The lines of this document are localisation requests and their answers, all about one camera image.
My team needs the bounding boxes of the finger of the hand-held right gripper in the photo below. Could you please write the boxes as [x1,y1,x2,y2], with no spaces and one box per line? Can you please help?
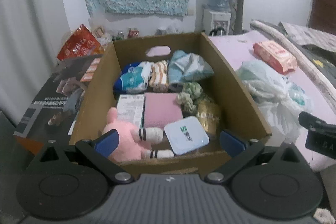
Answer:
[299,111,328,132]

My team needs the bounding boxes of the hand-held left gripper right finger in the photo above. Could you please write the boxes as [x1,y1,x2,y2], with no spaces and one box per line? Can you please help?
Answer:
[205,129,300,184]

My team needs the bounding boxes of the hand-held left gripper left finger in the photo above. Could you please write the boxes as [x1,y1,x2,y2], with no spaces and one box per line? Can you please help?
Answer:
[39,129,134,184]

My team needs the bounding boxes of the pink plush toy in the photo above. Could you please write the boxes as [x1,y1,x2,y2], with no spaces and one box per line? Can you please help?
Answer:
[101,107,175,161]

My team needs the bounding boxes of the gold foil packet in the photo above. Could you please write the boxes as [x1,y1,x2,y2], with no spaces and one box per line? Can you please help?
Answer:
[196,98,221,134]

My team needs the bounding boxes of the brown cardboard box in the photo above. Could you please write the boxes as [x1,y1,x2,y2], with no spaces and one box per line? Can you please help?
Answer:
[69,32,272,180]

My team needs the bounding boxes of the white plastic bag teal print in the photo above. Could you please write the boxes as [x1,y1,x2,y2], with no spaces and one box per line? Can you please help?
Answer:
[235,59,314,145]

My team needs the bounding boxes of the pink towel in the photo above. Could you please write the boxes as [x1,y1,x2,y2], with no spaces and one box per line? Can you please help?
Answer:
[144,93,184,129]

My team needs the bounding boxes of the green and white fluffy cloth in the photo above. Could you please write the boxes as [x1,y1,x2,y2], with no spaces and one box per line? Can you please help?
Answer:
[176,81,204,114]

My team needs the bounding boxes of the blue and white tissue packet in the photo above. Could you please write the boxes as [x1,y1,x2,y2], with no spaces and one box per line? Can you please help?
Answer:
[113,61,154,94]

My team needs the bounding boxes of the white tissue box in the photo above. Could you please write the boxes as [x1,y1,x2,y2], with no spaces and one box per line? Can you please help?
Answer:
[116,93,146,128]

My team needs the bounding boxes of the black printed flat carton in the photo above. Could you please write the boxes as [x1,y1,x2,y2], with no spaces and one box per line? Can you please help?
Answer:
[13,54,104,155]

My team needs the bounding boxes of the pink wet wipes pack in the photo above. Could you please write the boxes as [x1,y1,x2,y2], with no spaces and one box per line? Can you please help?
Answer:
[253,40,298,75]

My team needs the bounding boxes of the orange and white striped socks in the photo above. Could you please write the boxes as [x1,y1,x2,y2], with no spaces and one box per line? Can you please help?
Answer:
[149,60,170,93]

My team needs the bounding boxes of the dark grey quilt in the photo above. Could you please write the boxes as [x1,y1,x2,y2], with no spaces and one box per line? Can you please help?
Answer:
[278,21,336,88]

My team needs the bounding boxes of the light blue folded cloth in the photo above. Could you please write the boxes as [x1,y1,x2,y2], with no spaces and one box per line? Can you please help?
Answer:
[168,49,215,92]

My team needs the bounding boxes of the pink printed bed sheet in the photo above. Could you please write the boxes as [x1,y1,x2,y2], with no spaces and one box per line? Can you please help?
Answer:
[209,31,336,171]

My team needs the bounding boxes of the red orange snack bag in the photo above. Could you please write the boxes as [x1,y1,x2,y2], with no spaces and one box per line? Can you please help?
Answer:
[56,23,105,61]

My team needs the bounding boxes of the pile of packets and bottles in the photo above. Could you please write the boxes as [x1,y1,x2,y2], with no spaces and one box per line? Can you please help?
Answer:
[91,26,184,43]

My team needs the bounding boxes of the white water dispenser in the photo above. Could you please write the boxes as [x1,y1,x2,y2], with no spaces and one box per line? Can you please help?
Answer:
[203,8,232,36]

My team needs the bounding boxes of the grey padded board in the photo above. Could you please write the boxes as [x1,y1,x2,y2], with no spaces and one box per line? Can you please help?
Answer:
[228,0,246,34]

